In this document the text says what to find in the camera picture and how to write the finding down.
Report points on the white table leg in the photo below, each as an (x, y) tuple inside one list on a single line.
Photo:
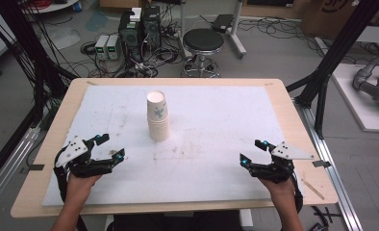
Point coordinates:
[(246, 219)]

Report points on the flat black device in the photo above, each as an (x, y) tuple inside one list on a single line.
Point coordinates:
[(222, 22)]

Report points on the thin wooden stick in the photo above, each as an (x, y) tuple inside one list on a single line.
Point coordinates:
[(312, 188)]

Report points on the black round stool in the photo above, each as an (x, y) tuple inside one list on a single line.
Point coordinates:
[(203, 40)]

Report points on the person's left hand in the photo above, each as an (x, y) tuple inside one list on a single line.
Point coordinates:
[(80, 187)]

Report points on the aluminium rail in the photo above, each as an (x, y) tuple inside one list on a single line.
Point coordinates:
[(335, 179), (11, 163)]

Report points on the blue tape roll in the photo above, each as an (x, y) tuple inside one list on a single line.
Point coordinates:
[(77, 6)]

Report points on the white foam mat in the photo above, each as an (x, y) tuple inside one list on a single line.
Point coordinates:
[(197, 166)]

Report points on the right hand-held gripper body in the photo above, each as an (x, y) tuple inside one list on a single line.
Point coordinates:
[(280, 168)]

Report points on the person's right hand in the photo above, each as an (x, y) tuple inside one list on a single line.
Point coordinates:
[(279, 191)]

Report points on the black tape strip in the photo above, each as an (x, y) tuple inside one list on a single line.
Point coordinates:
[(321, 163), (37, 167)]

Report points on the brown cardboard box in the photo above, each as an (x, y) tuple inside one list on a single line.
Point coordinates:
[(332, 17)]

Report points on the black metal frame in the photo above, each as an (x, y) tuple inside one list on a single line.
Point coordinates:
[(33, 64), (335, 51)]

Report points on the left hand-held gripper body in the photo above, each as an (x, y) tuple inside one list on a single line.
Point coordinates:
[(77, 160)]

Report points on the black computer tower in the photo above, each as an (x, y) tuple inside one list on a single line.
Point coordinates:
[(151, 27), (130, 35)]

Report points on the white floor board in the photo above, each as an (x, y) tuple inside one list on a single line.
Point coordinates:
[(357, 102)]

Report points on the stack of white paper cups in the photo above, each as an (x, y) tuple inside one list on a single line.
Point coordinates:
[(158, 122)]

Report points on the person's dark clothing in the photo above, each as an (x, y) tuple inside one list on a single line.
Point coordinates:
[(178, 223)]

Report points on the white round table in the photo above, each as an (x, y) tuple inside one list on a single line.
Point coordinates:
[(54, 7)]

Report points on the grey power supply unit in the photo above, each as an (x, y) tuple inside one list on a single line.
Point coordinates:
[(101, 46), (113, 47)]

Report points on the small white box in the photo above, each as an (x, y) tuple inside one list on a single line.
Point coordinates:
[(135, 14)]

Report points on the white metal stand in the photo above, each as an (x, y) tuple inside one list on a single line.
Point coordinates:
[(237, 32)]

